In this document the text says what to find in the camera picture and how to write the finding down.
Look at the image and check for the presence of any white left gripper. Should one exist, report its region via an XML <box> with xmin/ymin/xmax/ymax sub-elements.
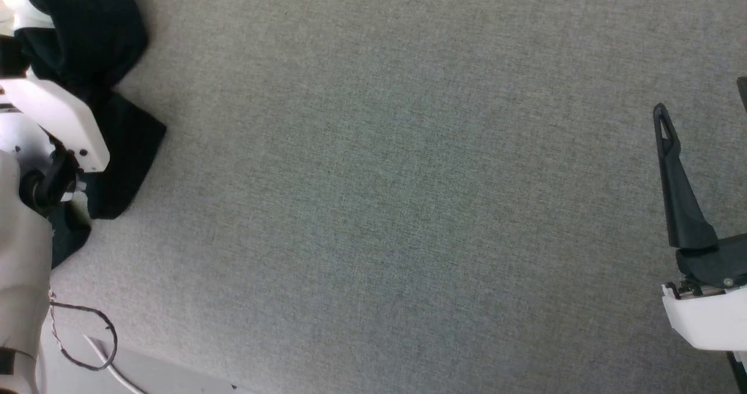
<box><xmin>0</xmin><ymin>78</ymin><xmax>111</xmax><ymax>175</ymax></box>

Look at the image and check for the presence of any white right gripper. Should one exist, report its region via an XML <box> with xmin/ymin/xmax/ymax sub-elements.
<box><xmin>652</xmin><ymin>103</ymin><xmax>747</xmax><ymax>351</ymax></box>

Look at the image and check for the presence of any white and black t-shirt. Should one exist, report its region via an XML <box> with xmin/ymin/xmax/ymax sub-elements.
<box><xmin>0</xmin><ymin>0</ymin><xmax>167</xmax><ymax>270</ymax></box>

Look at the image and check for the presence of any grey fabric sofa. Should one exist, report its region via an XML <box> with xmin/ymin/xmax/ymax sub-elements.
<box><xmin>35</xmin><ymin>0</ymin><xmax>747</xmax><ymax>394</ymax></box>

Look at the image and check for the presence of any thin black cable loop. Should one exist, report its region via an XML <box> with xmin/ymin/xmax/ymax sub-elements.
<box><xmin>49</xmin><ymin>301</ymin><xmax>118</xmax><ymax>372</ymax></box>

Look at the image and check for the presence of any white cable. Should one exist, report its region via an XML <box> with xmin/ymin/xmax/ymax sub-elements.
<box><xmin>82</xmin><ymin>334</ymin><xmax>146</xmax><ymax>394</ymax></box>

